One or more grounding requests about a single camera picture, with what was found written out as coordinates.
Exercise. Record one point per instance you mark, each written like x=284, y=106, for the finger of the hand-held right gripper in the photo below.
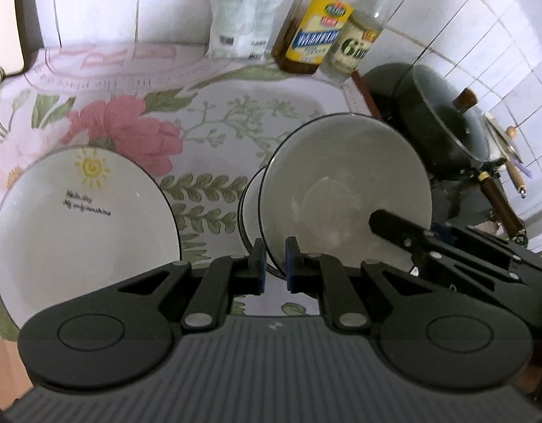
x=495, y=243
x=398, y=229

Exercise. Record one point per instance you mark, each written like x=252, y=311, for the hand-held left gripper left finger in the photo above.
x=260, y=271

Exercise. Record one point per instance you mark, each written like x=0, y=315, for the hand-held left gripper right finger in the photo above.
x=291, y=266

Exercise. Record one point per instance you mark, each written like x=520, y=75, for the small white bowl black rim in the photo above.
x=249, y=216

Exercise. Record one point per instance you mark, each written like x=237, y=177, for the large white bowl black rim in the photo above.
x=341, y=176

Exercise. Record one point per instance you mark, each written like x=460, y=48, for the black gas stove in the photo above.
x=462, y=205

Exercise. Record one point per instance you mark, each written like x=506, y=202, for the black pot with glass lid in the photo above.
x=429, y=114

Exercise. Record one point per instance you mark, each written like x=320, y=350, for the floral tablecloth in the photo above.
x=235, y=110

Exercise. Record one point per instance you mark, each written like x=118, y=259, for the white plate with sun print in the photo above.
x=77, y=238

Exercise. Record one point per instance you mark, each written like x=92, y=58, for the clear vinegar bottle yellow cap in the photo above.
x=354, y=44

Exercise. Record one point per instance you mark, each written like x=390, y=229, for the oil bottle with yellow label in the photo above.
x=310, y=35

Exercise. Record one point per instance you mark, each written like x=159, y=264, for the white salt bag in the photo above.
x=240, y=17

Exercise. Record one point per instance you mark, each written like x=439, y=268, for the cardboard box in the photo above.
x=6, y=374

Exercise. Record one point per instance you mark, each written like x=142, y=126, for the white cutting board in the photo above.
x=11, y=17

